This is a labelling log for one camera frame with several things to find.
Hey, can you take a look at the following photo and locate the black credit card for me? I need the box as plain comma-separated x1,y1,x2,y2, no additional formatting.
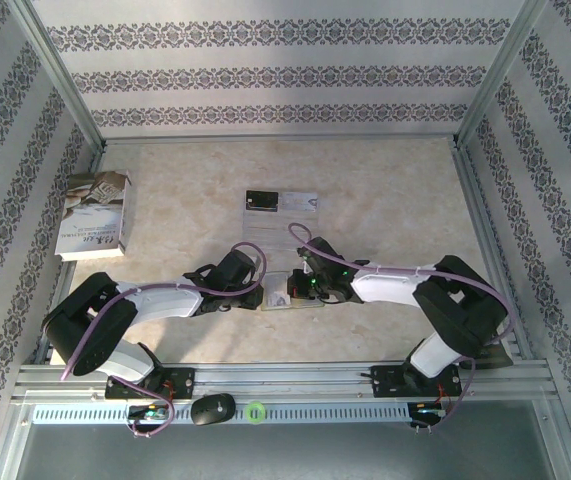
244,188,281,212

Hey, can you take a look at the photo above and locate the aluminium side rail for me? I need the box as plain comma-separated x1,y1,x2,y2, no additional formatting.
449,139,541,364
32,144,109,366

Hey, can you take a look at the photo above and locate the aluminium frame post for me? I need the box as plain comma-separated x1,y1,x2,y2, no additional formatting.
452,0,556,151
12,0,107,154

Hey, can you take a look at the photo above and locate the aluminium back rail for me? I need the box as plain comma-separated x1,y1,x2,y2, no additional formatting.
98,132,462,149

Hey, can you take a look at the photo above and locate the black computer mouse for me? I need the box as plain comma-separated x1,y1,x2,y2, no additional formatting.
189,393,237,427

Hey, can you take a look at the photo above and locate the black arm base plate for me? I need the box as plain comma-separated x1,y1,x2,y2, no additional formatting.
370,364,462,400
105,366,197,401

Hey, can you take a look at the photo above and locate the grey metal panel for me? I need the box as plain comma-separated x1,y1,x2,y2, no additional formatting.
0,399,571,480

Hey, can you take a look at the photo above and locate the green tape ring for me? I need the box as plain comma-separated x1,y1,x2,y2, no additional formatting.
244,400,268,424

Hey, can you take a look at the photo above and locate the black calculator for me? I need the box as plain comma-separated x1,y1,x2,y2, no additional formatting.
474,342,514,372

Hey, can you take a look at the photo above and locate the slotted grey cable duct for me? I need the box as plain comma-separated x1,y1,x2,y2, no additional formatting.
30,402,412,427

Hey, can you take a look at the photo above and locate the aluminium mounting rail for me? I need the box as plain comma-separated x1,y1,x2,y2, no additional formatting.
12,362,554,401

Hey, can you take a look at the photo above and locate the paperback book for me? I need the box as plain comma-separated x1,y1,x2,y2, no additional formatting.
54,169,134,262

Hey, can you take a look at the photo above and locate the clear plastic card sheet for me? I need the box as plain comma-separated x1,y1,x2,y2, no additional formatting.
241,188,322,254

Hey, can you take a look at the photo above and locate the silver credit card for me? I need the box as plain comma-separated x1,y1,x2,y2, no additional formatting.
279,190,321,212

